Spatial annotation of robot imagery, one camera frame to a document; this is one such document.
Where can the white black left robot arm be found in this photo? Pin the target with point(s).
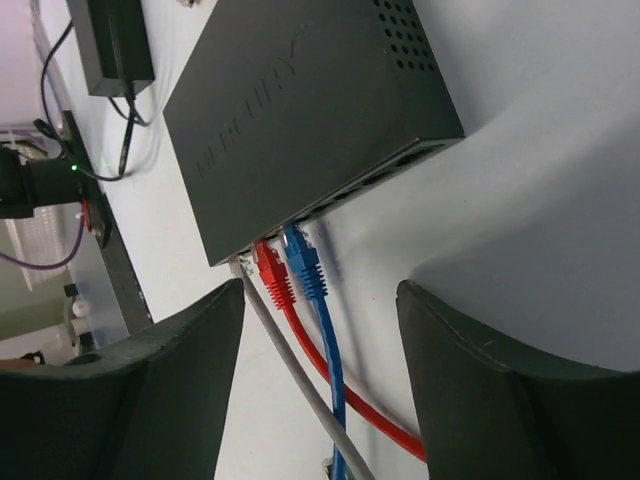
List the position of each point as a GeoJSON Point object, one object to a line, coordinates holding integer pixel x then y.
{"type": "Point", "coordinates": [35, 184]}

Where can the black network switch box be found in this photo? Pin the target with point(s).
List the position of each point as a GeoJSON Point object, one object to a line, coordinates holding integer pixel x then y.
{"type": "Point", "coordinates": [287, 108]}

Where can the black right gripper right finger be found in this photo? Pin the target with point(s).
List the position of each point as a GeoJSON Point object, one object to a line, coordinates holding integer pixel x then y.
{"type": "Point", "coordinates": [492, 407]}

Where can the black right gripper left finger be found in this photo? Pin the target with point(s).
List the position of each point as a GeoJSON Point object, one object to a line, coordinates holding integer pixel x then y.
{"type": "Point", "coordinates": [152, 406]}

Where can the black power adapter brick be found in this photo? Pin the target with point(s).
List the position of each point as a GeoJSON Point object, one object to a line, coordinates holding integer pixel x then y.
{"type": "Point", "coordinates": [113, 45]}

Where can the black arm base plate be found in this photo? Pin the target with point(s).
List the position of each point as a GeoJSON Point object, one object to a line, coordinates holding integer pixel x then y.
{"type": "Point", "coordinates": [102, 271]}

